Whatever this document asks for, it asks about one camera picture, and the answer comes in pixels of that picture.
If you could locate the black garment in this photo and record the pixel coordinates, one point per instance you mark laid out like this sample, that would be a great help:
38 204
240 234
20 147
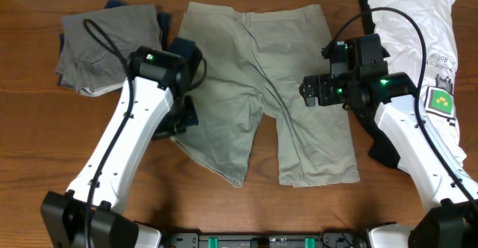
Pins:
382 150

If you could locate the navy folded garment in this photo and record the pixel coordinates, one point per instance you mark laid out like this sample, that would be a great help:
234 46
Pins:
164 24

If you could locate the khaki green shorts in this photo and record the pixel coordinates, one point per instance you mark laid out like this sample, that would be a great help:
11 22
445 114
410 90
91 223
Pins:
256 63

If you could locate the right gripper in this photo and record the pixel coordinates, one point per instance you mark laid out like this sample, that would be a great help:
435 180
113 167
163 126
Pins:
322 82

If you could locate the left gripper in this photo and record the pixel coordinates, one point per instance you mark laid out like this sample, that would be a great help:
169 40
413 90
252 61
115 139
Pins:
190 118

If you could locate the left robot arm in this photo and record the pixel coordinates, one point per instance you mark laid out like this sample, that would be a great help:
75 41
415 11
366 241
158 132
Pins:
155 106

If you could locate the white printed t-shirt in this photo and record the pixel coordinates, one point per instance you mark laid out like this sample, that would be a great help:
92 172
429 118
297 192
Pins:
401 40

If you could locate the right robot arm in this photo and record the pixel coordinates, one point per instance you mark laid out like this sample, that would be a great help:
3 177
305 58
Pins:
448 194

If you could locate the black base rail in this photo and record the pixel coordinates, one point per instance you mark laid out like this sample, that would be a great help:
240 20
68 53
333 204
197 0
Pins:
331 239

